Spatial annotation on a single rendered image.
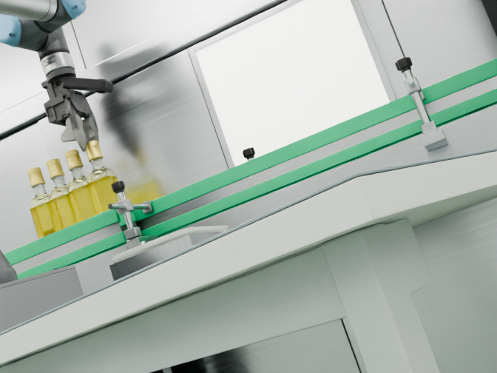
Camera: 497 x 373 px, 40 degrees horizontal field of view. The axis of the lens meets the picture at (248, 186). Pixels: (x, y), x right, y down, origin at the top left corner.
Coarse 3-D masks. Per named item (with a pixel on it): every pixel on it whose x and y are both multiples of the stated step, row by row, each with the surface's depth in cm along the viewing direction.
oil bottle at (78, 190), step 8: (80, 176) 165; (72, 184) 164; (80, 184) 163; (72, 192) 163; (80, 192) 163; (88, 192) 162; (72, 200) 163; (80, 200) 163; (88, 200) 162; (72, 208) 163; (80, 208) 162; (88, 208) 162; (80, 216) 162; (88, 216) 162
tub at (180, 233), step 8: (176, 232) 121; (184, 232) 121; (192, 232) 124; (200, 232) 127; (160, 240) 121; (168, 240) 122; (136, 248) 123; (144, 248) 122; (152, 248) 123; (120, 256) 124; (128, 256) 125
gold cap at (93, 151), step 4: (88, 144) 164; (92, 144) 164; (96, 144) 164; (88, 148) 164; (92, 148) 163; (96, 148) 164; (88, 152) 164; (92, 152) 163; (96, 152) 163; (100, 152) 164; (88, 156) 164; (92, 156) 163; (96, 156) 163; (100, 156) 164
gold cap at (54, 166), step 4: (52, 160) 167; (56, 160) 168; (48, 164) 168; (52, 164) 167; (56, 164) 168; (60, 164) 168; (48, 168) 168; (52, 168) 167; (56, 168) 167; (60, 168) 168; (52, 172) 167; (56, 172) 167; (60, 172) 167; (52, 176) 167
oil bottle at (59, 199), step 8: (64, 184) 167; (56, 192) 165; (64, 192) 165; (56, 200) 165; (64, 200) 164; (56, 208) 165; (64, 208) 164; (56, 216) 165; (64, 216) 164; (72, 216) 164; (56, 224) 165; (64, 224) 164; (72, 224) 163
